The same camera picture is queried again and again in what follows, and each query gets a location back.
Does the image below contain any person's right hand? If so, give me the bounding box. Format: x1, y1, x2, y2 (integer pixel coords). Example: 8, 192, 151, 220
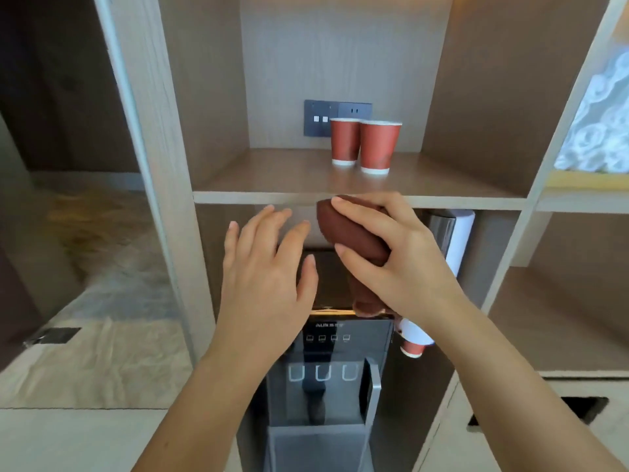
332, 191, 465, 320

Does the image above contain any person's left hand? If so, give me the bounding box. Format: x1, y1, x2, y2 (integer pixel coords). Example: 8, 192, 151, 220
216, 205, 319, 354

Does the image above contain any person's left forearm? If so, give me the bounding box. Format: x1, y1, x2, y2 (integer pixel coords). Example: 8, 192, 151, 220
133, 334, 295, 472

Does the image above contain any grey wall switch panel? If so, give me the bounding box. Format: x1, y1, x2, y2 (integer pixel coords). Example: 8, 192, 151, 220
303, 99, 341, 138

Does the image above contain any light wooden shelving unit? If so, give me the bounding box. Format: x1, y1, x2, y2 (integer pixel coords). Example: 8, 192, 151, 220
93, 0, 629, 472

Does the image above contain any light wooden cabinet with opening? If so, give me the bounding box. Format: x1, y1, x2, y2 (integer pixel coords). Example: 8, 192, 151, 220
418, 373, 629, 472

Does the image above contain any white tube cup dispenser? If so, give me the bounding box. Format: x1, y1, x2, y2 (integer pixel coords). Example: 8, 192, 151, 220
393, 209, 476, 349

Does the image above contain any white lace curtain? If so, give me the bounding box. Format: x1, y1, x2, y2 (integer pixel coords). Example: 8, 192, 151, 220
554, 46, 629, 173

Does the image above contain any grey wall power socket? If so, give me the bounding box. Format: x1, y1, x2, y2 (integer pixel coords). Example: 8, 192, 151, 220
338, 102, 373, 122

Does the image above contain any brown cleaning cloth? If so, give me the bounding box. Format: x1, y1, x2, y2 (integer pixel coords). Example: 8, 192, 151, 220
316, 194, 396, 318

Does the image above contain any red paper cup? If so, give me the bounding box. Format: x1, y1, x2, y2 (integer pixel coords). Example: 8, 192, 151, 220
359, 120, 403, 175
330, 118, 364, 167

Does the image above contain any person's right forearm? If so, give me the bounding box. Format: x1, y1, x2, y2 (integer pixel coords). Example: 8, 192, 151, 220
408, 285, 627, 472

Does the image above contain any black and grey water dispenser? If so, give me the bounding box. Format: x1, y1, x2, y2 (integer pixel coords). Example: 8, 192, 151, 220
263, 248, 397, 472

